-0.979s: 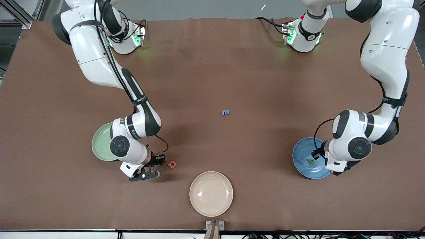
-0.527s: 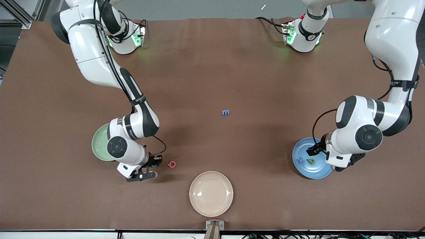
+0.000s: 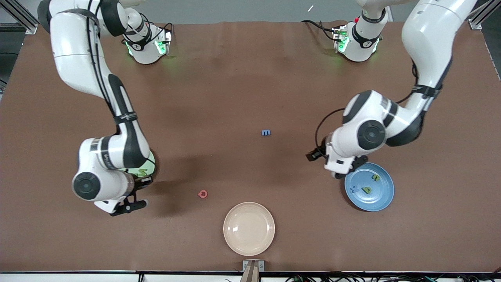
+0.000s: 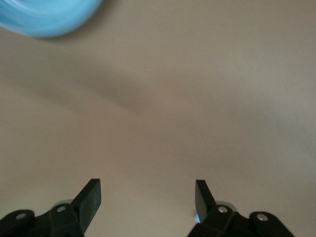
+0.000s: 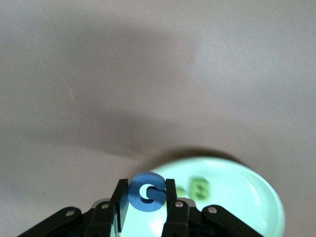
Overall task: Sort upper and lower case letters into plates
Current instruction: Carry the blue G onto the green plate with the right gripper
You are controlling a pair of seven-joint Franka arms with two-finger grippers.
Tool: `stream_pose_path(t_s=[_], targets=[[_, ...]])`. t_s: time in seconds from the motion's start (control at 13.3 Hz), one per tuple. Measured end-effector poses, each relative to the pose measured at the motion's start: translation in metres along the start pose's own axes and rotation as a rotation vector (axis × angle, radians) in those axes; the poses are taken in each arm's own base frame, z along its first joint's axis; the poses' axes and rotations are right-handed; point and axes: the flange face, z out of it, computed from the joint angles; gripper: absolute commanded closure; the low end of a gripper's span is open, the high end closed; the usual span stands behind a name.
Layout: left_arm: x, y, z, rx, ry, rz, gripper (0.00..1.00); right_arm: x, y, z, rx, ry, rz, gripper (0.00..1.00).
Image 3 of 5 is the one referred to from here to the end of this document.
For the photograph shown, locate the blue plastic plate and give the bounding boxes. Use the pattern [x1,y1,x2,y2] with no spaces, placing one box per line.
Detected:
[344,162,395,212]

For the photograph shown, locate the green plastic plate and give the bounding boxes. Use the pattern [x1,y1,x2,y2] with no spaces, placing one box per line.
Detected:
[117,151,156,185]

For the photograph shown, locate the beige plastic plate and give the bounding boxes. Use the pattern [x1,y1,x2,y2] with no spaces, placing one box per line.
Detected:
[223,202,276,257]

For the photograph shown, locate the brown table mat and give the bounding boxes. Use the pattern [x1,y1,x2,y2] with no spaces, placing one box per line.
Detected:
[0,20,501,273]

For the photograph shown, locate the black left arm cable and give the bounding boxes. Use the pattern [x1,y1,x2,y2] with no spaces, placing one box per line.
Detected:
[306,59,454,162]

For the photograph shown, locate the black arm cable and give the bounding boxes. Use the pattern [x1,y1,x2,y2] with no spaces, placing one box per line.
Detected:
[88,0,154,187]
[306,59,454,162]

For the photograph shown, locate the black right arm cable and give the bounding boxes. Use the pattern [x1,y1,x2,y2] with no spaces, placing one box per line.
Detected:
[88,0,154,187]

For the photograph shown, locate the black cable bundle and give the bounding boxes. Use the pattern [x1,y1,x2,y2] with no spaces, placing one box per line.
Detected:
[285,270,501,282]

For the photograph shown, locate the grey metal camera bracket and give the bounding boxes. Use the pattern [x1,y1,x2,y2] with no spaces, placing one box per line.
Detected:
[240,260,265,282]

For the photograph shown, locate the black left base cable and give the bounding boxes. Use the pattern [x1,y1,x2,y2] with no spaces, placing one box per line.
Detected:
[301,20,338,42]

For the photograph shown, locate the black base cable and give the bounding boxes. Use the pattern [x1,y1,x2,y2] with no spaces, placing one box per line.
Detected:
[301,20,338,42]
[151,22,174,35]

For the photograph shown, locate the aluminium frame profile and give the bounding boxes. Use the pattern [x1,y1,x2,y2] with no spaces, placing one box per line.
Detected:
[468,0,501,30]
[0,0,40,34]

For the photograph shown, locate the black right base cable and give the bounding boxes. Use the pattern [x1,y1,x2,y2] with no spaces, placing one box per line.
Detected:
[151,22,174,35]

